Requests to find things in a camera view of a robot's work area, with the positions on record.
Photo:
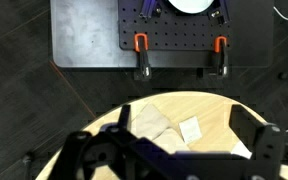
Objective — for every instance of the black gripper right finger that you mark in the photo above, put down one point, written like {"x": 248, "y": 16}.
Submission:
{"x": 267, "y": 150}

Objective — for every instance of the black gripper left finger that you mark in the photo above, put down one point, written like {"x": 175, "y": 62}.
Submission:
{"x": 94, "y": 150}

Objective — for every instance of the white plate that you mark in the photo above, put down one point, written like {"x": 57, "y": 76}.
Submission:
{"x": 241, "y": 150}

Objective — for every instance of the brown paper napkin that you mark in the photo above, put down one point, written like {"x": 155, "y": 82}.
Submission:
{"x": 170, "y": 141}
{"x": 150, "y": 121}

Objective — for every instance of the orange black bar clamp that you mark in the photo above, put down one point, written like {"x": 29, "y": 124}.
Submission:
{"x": 143, "y": 56}
{"x": 221, "y": 56}

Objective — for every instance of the black perforated breadboard plate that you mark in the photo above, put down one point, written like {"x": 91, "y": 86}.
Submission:
{"x": 84, "y": 36}

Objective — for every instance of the black perforated mounting board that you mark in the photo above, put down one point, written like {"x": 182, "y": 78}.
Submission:
{"x": 177, "y": 33}

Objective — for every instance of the blue mounting bracket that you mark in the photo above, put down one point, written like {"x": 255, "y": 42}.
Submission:
{"x": 221, "y": 11}
{"x": 149, "y": 8}

